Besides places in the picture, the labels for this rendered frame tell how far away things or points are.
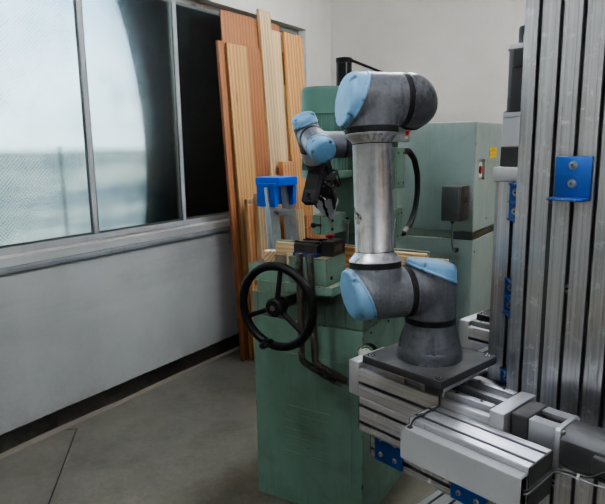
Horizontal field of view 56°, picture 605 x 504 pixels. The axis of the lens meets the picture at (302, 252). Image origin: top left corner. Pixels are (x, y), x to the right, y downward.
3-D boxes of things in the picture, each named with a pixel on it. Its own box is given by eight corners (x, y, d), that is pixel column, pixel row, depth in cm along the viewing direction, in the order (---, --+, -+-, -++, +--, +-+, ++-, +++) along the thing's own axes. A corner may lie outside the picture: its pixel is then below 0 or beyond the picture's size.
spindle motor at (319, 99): (292, 179, 201) (291, 87, 195) (317, 177, 216) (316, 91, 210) (337, 180, 192) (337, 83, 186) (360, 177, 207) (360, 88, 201)
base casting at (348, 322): (252, 313, 210) (251, 289, 208) (327, 281, 258) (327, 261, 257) (364, 332, 187) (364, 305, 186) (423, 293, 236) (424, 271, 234)
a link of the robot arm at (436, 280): (467, 319, 130) (469, 260, 127) (413, 325, 126) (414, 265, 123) (439, 305, 141) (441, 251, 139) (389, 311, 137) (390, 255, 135)
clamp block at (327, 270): (287, 282, 188) (287, 255, 186) (308, 274, 199) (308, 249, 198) (327, 287, 181) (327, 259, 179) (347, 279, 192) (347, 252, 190)
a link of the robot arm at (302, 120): (294, 125, 163) (286, 115, 170) (304, 159, 169) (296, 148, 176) (319, 115, 163) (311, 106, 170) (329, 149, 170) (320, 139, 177)
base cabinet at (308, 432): (256, 491, 222) (251, 313, 210) (327, 428, 271) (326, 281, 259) (362, 528, 199) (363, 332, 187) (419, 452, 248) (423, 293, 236)
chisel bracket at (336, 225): (312, 238, 205) (311, 214, 204) (330, 233, 217) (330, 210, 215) (330, 239, 201) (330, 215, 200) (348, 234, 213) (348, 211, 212)
